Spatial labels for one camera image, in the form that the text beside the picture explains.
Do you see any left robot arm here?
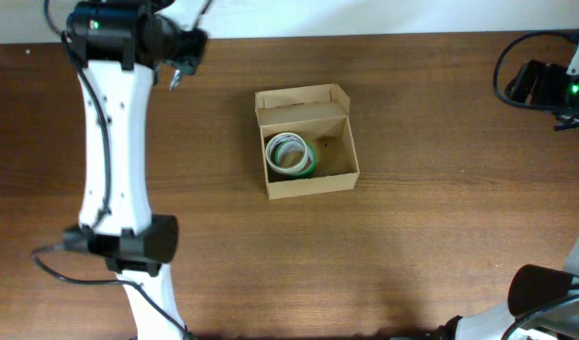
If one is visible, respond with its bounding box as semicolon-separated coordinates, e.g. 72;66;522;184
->
62;1;209;339

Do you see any blue ballpoint pen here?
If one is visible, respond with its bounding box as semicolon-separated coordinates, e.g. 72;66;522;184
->
169;70;183;91

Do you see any green tape roll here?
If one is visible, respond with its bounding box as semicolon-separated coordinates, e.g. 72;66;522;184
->
274;141;316;178

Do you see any brown cardboard box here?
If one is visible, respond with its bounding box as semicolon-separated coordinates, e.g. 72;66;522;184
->
255;84;360;199

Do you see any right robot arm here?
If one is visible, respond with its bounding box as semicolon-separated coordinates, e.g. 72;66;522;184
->
422;31;579;340

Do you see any beige masking tape roll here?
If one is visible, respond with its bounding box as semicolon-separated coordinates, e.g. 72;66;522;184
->
264;132;310;175

